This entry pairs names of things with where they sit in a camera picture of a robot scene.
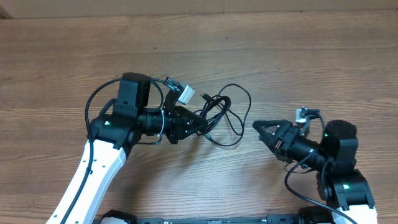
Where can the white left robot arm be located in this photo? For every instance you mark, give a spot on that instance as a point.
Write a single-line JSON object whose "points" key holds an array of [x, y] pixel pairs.
{"points": [[117, 129]]}

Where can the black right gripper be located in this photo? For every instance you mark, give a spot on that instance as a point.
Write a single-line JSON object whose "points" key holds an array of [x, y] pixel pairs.
{"points": [[285, 130]]}

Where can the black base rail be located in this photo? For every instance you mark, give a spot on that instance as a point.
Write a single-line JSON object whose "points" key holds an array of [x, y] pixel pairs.
{"points": [[117, 216]]}

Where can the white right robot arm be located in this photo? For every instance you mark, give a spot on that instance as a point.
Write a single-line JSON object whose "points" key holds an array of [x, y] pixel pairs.
{"points": [[345, 194]]}

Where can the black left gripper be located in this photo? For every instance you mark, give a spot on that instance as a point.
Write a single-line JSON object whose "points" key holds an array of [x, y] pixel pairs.
{"points": [[179, 130]]}

